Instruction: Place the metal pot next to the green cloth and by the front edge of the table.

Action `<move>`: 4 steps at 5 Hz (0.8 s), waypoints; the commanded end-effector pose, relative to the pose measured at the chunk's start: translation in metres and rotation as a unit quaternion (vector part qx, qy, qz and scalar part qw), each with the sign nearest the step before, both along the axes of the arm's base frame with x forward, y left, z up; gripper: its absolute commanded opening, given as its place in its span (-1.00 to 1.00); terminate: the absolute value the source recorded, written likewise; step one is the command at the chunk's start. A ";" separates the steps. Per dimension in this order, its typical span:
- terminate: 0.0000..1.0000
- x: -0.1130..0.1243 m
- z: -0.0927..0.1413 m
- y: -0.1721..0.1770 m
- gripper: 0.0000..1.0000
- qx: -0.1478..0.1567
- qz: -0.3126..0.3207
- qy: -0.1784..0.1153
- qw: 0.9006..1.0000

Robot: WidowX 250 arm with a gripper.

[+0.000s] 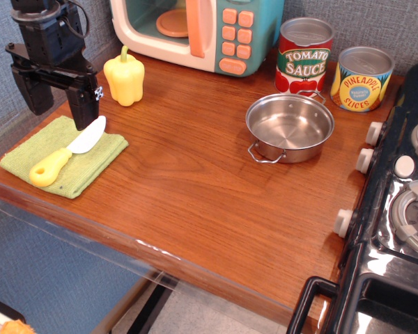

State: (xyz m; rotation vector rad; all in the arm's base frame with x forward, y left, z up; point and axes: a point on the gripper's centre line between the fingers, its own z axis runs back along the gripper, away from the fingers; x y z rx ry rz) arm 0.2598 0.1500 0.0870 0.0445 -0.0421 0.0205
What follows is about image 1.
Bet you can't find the tomato sauce can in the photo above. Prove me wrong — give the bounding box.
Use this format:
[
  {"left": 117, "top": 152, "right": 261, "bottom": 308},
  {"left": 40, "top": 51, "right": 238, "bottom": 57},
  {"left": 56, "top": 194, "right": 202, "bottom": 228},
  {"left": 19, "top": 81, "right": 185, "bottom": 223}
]
[{"left": 274, "top": 17, "right": 335, "bottom": 97}]

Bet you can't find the orange object bottom left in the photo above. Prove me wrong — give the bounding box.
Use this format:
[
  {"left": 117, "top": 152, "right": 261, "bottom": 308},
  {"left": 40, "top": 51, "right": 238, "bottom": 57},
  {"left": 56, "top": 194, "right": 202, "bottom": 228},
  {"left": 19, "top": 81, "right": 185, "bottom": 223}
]
[{"left": 0, "top": 319, "right": 36, "bottom": 334}]

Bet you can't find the pineapple slices can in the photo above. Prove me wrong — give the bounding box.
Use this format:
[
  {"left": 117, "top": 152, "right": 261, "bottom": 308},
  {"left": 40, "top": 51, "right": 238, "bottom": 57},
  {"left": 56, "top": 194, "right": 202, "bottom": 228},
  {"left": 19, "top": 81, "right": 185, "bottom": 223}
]
[{"left": 330, "top": 46, "right": 395, "bottom": 113}]

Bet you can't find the yellow-handled toy knife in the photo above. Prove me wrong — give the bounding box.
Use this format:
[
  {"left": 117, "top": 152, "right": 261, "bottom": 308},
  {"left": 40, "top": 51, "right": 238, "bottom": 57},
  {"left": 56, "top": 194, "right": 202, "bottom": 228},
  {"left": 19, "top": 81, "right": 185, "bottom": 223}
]
[{"left": 29, "top": 116, "right": 107, "bottom": 187}]

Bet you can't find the yellow toy bell pepper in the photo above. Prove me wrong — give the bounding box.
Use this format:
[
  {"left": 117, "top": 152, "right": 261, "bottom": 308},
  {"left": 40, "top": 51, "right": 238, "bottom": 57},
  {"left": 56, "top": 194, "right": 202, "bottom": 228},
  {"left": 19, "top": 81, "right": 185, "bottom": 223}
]
[{"left": 104, "top": 45, "right": 145, "bottom": 106}]

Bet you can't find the white stove knob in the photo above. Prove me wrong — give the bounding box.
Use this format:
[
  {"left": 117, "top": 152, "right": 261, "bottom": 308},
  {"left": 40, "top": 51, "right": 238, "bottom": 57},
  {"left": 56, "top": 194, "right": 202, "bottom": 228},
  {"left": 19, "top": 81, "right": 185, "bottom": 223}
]
[
  {"left": 365, "top": 122, "right": 384, "bottom": 146},
  {"left": 333, "top": 209, "right": 353, "bottom": 238},
  {"left": 355, "top": 148, "right": 374, "bottom": 174}
]

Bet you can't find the green cloth napkin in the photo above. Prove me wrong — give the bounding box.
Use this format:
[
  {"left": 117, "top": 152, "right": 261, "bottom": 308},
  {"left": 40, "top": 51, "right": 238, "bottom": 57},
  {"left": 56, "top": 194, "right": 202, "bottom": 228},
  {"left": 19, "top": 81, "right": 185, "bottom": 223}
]
[{"left": 0, "top": 116, "right": 128, "bottom": 199}]

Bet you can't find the stainless steel two-handled pot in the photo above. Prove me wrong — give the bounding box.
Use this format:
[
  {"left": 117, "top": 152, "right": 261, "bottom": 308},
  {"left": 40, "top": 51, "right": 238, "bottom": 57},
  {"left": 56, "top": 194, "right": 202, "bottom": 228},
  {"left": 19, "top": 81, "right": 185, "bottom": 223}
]
[{"left": 245, "top": 91, "right": 335, "bottom": 164}]

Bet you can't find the white stove knob upper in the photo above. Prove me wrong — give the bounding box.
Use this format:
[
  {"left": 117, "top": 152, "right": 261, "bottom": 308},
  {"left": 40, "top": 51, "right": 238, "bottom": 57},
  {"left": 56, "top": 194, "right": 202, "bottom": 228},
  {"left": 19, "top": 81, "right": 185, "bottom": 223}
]
[{"left": 365, "top": 122, "right": 384, "bottom": 146}]

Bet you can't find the orange plate inside microwave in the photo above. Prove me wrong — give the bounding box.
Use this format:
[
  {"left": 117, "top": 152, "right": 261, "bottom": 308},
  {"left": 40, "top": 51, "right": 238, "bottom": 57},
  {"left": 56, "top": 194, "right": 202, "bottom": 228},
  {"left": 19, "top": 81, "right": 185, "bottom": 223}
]
[{"left": 156, "top": 8, "right": 188, "bottom": 38}]

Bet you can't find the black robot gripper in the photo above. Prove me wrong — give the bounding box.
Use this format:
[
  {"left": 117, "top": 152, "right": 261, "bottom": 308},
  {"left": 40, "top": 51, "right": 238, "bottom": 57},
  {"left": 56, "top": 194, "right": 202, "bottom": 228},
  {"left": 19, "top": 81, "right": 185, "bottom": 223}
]
[{"left": 6, "top": 1, "right": 99, "bottom": 131}]

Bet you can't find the teal toy microwave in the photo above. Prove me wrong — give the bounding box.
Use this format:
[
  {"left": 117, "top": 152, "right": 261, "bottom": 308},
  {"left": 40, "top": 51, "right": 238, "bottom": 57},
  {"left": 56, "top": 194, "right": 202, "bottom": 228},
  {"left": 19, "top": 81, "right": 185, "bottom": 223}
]
[{"left": 110, "top": 1, "right": 284, "bottom": 77}]

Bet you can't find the white stove knob lower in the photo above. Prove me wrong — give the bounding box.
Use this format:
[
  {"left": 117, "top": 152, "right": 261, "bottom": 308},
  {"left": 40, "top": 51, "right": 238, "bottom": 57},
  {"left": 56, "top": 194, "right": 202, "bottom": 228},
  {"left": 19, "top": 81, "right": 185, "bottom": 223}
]
[{"left": 333, "top": 209, "right": 353, "bottom": 238}]

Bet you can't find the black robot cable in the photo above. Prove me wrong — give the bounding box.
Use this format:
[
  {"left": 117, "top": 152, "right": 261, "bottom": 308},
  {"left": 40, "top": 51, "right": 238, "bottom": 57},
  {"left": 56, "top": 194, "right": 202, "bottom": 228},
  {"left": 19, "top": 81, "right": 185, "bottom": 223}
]
[{"left": 61, "top": 0, "right": 91, "bottom": 40}]

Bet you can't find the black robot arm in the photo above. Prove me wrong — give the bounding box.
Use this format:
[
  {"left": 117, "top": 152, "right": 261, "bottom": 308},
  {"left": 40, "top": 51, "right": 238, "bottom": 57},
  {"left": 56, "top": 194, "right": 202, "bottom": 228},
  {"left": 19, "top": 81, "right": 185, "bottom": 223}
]
[{"left": 6, "top": 1, "right": 102, "bottom": 130}]

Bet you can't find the white stove knob middle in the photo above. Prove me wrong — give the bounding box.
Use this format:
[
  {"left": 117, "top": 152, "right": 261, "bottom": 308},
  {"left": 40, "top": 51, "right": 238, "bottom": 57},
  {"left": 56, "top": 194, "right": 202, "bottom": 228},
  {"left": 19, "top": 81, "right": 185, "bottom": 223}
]
[{"left": 355, "top": 148, "right": 374, "bottom": 174}]

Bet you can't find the black toy stove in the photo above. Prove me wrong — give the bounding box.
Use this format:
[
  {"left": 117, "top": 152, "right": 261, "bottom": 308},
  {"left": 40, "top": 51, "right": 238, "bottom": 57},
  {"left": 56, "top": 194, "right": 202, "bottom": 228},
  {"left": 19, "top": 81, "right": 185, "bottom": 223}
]
[{"left": 287, "top": 64, "right": 418, "bottom": 333}]

